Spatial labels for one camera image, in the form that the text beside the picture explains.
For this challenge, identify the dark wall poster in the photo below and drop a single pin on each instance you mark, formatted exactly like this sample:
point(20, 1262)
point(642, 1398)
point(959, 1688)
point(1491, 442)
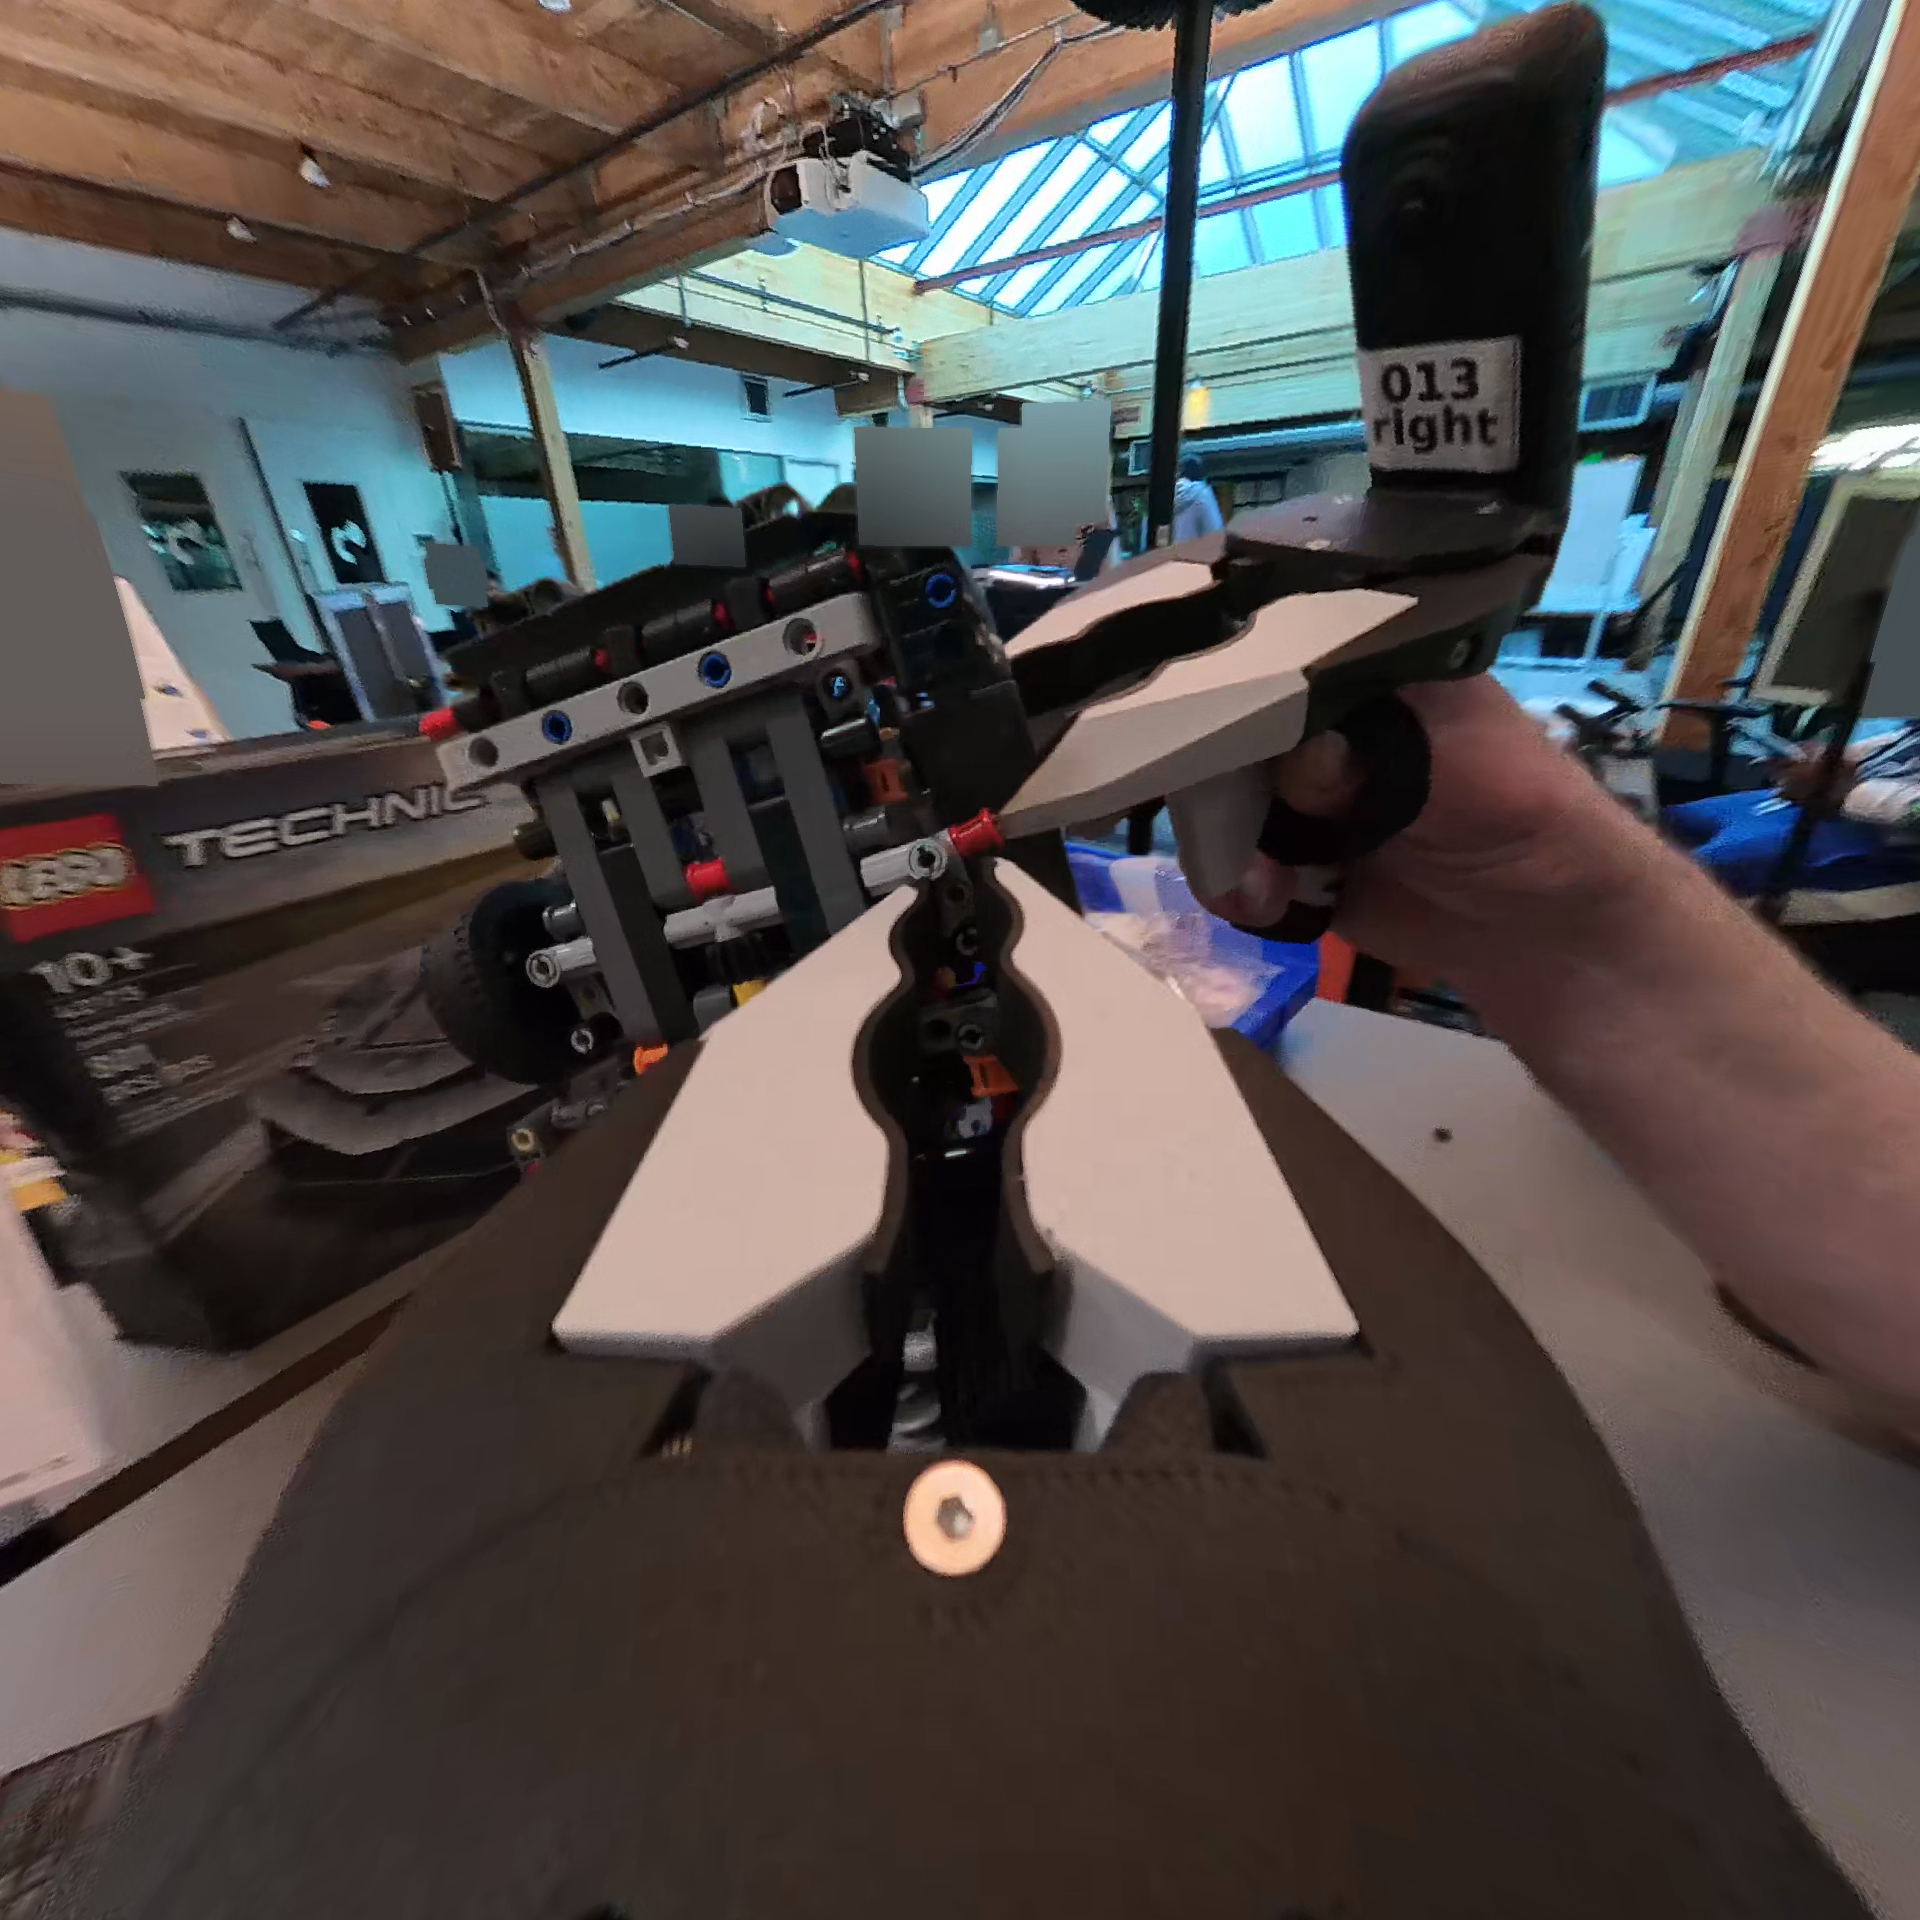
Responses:
point(178, 530)
point(345, 530)

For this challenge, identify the person's right hand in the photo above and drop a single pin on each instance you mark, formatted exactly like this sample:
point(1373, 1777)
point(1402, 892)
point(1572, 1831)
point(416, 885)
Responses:
point(1503, 869)

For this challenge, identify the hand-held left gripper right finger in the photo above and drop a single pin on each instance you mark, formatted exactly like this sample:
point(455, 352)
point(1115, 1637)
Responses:
point(1188, 1189)

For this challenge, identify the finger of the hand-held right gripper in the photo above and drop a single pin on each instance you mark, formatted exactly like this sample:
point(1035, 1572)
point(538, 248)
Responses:
point(1200, 701)
point(1126, 614)

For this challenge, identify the blue plastic bin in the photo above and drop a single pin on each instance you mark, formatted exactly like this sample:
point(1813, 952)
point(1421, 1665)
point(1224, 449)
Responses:
point(1274, 1020)

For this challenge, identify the dark lego set box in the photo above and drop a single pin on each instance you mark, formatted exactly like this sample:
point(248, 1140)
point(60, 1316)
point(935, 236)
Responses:
point(224, 1051)

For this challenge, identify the person's right forearm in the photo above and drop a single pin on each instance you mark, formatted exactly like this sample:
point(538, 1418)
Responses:
point(1771, 1172)

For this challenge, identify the clear plastic bag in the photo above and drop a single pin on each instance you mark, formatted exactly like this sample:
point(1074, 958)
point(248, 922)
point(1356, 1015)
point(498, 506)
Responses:
point(1200, 944)

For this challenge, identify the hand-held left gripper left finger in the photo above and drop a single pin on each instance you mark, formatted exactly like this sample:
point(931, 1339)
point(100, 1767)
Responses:
point(740, 1189)

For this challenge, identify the lego car chassis model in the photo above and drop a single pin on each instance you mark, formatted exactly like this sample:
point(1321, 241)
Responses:
point(669, 683)

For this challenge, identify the white ceiling projector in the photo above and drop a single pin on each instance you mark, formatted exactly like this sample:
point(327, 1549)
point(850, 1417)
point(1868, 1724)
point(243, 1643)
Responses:
point(845, 205)

